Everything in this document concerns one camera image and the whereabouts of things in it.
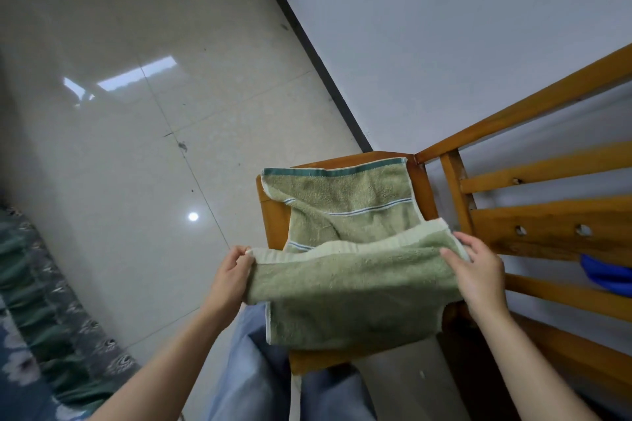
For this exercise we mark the person's right hand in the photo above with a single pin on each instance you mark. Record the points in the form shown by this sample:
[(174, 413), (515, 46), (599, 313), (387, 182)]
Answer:
[(481, 277)]

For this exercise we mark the person's left hand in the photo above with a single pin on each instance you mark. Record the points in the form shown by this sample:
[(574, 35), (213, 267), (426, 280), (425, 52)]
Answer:
[(229, 282)]

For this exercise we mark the green terry towel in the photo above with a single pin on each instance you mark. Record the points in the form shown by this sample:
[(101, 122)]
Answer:
[(355, 297)]

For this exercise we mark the blue cloth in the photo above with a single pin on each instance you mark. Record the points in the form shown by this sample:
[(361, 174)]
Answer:
[(610, 277)]

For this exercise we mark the person's right forearm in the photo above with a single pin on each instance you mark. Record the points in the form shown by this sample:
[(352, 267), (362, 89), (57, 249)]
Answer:
[(528, 366)]

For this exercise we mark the person's left forearm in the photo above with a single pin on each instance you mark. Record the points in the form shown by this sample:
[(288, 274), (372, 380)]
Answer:
[(163, 371)]

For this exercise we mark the person's blue jeans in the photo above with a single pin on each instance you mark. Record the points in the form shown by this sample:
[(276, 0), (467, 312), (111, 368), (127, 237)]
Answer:
[(247, 376)]

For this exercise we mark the wooden chair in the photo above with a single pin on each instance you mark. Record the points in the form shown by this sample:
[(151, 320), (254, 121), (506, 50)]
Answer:
[(543, 228)]

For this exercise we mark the bed with blue floral sheet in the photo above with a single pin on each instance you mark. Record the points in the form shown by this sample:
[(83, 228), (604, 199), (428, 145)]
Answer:
[(29, 337)]

